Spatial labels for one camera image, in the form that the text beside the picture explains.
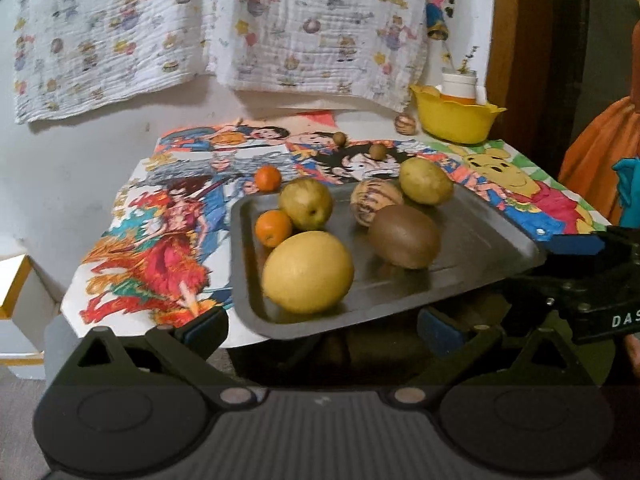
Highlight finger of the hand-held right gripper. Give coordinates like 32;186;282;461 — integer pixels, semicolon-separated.
542;226;640;281
499;271;577;312

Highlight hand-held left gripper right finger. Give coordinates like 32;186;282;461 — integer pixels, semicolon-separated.
386;306;597;409

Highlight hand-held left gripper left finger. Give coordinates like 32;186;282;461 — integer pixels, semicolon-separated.
65;305;261;410

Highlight metal baking tray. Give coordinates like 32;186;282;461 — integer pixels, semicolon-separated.
229;180;548;342

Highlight large yellow grapefruit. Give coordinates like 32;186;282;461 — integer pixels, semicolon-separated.
261;230;355;315

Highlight small orange tangerine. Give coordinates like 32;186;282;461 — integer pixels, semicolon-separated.
254;165;282;192
255;209;293;248

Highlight striped melon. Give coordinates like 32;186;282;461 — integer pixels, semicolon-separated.
350;178;405;227

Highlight green-yellow apple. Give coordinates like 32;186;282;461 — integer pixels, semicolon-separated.
278;177;334;231

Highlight person's right hand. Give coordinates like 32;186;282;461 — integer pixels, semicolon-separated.
623;335;640;379

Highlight yellow bear drawing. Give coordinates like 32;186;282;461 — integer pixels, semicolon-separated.
440;141;613;241

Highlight teal cloth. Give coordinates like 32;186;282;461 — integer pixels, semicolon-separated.
612;157;640;227

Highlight red flame figure poster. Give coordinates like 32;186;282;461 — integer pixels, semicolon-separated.
60;157;241;351

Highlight orange cloth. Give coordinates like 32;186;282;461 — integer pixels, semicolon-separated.
557;25;640;226

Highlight yellow plastic bowl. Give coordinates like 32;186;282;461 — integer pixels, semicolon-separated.
410;85;507;145

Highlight white box with yellow tape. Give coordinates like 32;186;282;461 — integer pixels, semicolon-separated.
0;255;63;381

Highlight spiky-haired cartoon poster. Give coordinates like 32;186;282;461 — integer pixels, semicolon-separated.
285;132;451;186

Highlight white jar with orange band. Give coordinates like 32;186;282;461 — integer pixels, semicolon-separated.
440;72;478;106

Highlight cartoon children poster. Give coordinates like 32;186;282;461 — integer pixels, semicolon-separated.
157;110;341;161

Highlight dry plant twig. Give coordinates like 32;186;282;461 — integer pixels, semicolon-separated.
442;45;481;75

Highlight white printed muslin cloth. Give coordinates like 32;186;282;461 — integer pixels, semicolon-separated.
202;0;429;113
12;0;221;125

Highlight wooden door frame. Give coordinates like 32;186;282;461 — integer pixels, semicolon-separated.
487;0;593;163

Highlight cartoon wall sticker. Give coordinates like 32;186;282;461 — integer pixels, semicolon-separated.
425;0;457;42

